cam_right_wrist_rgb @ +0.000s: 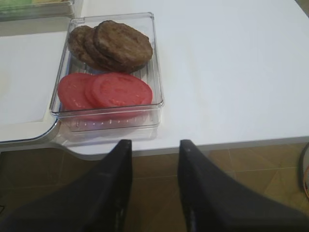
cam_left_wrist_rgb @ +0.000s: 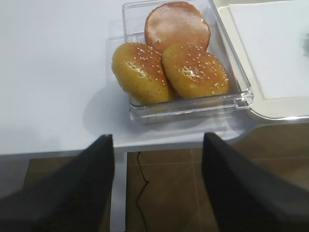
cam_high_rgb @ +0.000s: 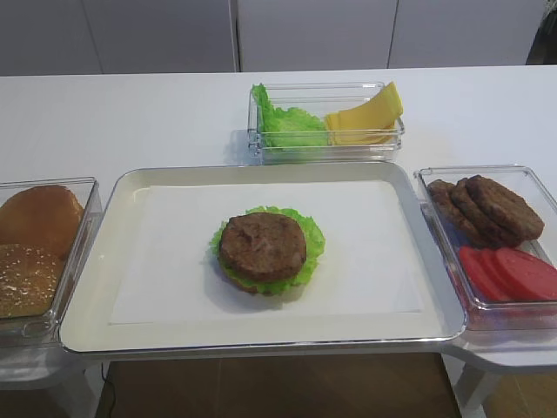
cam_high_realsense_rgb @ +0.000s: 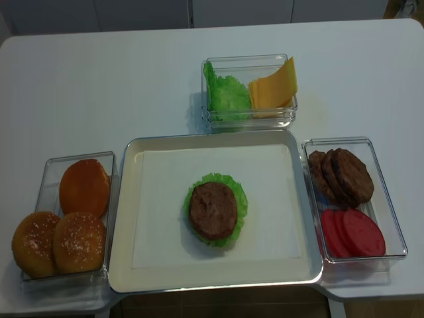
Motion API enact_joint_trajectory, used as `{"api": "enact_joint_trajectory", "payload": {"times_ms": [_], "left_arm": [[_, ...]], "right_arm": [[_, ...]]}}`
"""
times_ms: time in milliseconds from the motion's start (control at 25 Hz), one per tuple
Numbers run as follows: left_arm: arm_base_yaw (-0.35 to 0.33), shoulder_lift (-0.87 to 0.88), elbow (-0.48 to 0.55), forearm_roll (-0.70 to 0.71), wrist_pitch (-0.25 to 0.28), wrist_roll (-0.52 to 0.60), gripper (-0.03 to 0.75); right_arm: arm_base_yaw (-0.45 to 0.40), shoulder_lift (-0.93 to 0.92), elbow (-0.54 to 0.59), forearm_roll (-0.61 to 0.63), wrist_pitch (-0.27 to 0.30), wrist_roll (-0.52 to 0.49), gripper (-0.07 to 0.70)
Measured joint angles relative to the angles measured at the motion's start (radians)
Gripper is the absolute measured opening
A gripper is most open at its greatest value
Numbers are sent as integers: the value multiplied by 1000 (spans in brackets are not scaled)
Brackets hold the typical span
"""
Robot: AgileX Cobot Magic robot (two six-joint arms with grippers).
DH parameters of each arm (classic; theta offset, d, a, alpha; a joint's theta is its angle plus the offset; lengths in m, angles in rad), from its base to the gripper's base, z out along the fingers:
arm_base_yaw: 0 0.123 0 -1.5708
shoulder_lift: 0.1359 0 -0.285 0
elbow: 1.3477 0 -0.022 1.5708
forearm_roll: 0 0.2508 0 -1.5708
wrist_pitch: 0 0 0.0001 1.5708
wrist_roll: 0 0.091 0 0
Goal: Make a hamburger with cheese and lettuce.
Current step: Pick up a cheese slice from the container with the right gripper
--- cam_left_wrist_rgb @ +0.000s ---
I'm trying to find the cream serving tray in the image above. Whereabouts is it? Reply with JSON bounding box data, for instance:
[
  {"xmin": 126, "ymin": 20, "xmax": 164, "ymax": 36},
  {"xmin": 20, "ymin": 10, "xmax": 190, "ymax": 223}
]
[{"xmin": 214, "ymin": 0, "xmax": 309, "ymax": 124}]

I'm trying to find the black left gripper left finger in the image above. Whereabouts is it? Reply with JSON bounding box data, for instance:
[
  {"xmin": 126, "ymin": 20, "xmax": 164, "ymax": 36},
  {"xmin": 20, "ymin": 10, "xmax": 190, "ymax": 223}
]
[{"xmin": 0, "ymin": 135, "xmax": 114, "ymax": 232}]

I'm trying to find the plain brown bun bottom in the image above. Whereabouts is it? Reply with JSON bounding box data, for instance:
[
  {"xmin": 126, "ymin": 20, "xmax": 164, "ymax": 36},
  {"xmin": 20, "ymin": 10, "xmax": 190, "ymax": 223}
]
[{"xmin": 144, "ymin": 1, "xmax": 211, "ymax": 53}]

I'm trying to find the sesame bun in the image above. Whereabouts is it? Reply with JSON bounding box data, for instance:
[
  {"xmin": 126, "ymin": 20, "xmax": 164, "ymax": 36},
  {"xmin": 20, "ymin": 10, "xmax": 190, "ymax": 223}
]
[
  {"xmin": 112, "ymin": 43, "xmax": 177, "ymax": 105},
  {"xmin": 162, "ymin": 43, "xmax": 230, "ymax": 99}
]

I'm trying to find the thin black cable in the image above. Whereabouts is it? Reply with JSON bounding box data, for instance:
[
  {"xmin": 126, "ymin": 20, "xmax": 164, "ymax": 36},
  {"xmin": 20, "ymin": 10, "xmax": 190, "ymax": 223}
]
[{"xmin": 135, "ymin": 151, "xmax": 150, "ymax": 232}]

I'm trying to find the white paper sheet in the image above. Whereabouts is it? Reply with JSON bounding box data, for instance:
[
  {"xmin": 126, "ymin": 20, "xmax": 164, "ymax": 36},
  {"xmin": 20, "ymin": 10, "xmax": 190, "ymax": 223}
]
[{"xmin": 229, "ymin": 0, "xmax": 309, "ymax": 99}]

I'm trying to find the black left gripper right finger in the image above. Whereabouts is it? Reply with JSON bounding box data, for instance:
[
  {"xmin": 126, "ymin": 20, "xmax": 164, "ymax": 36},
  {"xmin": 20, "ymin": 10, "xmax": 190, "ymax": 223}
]
[{"xmin": 201, "ymin": 132, "xmax": 309, "ymax": 232}]

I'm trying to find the sesame bun top right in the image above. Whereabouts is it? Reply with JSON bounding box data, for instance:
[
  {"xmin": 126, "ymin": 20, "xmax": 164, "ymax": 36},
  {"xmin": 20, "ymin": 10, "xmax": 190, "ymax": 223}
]
[{"xmin": 162, "ymin": 43, "xmax": 230, "ymax": 99}]

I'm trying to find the clear plastic bun container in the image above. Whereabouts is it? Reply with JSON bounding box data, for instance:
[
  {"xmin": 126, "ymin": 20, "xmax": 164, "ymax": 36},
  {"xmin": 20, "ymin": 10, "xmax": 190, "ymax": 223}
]
[{"xmin": 122, "ymin": 0, "xmax": 254, "ymax": 125}]

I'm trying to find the white table leg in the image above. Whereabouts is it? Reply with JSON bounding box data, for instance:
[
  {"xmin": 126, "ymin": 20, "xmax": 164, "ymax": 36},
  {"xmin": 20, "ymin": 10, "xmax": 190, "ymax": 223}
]
[{"xmin": 110, "ymin": 150, "xmax": 127, "ymax": 232}]

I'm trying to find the sesame bun top left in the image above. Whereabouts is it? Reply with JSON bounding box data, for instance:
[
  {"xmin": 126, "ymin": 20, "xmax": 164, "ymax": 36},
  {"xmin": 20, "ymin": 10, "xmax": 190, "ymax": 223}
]
[{"xmin": 112, "ymin": 43, "xmax": 177, "ymax": 105}]

